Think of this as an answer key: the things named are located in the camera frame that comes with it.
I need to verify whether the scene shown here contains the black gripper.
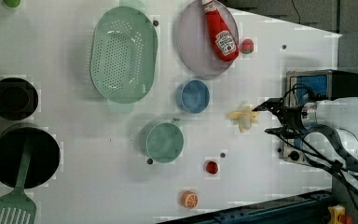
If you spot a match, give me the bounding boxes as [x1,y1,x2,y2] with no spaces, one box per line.
[253,98,306,136]

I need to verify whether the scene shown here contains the peeled banana toy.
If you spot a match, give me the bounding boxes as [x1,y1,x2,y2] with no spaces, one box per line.
[226,105,259,133]

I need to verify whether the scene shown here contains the black toaster oven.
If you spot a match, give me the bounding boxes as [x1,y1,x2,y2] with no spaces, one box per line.
[286,70,358,160]

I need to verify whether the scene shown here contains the pink strawberry toy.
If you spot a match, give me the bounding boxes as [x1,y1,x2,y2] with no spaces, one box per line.
[241,38,255,54]

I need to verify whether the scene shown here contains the red strawberry toy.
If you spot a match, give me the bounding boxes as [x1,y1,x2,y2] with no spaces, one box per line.
[205,161,218,175]

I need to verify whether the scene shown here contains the red ketchup bottle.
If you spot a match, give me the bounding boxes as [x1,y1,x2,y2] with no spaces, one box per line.
[200,0,239,62]

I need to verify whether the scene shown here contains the blue bowl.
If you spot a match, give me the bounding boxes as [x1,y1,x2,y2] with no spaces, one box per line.
[175,80,210,114]

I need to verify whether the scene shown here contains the translucent purple plate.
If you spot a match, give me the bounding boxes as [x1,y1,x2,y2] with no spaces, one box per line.
[176,0,240,77]

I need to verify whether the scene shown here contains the orange slice toy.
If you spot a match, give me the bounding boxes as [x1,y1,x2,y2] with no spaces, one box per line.
[181,190,199,209]

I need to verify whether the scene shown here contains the green plastic colander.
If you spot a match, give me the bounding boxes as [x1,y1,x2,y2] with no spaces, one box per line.
[89,0,158,113]

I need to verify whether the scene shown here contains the large black pot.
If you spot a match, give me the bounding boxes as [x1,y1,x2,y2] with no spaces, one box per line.
[0,123,61,189]

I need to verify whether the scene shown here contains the small black pot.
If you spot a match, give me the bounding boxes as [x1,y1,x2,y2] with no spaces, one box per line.
[0,77,38,120]

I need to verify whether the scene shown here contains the green slotted spatula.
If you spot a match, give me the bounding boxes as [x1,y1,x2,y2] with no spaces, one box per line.
[0,137,36,224]

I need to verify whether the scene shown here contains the green round toy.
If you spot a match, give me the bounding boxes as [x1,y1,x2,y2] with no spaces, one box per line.
[3,0,21,7]

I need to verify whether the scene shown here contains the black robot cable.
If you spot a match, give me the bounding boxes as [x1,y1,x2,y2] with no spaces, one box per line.
[276,83,358,224]

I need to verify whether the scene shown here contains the blue metal frame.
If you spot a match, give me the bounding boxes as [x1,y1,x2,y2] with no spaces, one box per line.
[159,190,334,224]

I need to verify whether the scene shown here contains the green cup with handle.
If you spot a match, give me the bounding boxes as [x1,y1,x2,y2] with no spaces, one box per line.
[139,118,185,163]

